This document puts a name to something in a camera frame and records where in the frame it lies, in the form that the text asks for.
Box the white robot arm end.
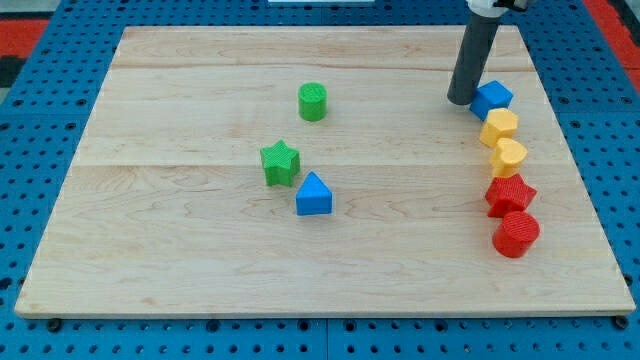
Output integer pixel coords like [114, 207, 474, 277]
[466, 0, 536, 18]

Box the blue cube block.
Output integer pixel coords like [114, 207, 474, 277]
[469, 80, 514, 121]

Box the blue triangle block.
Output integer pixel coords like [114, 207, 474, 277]
[295, 172, 333, 216]

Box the light wooden board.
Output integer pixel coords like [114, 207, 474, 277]
[15, 26, 636, 319]

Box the green star block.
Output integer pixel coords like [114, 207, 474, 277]
[260, 140, 300, 187]

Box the green cylinder block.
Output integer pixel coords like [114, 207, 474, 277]
[298, 82, 327, 122]

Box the yellow heart block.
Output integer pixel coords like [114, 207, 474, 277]
[490, 138, 528, 178]

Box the yellow hexagon block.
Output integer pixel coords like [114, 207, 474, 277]
[479, 108, 519, 148]

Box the red star block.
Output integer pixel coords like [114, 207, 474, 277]
[485, 174, 537, 218]

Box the red cylinder block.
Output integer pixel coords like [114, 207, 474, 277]
[492, 211, 540, 258]

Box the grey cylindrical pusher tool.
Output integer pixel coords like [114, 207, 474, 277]
[447, 13, 501, 106]

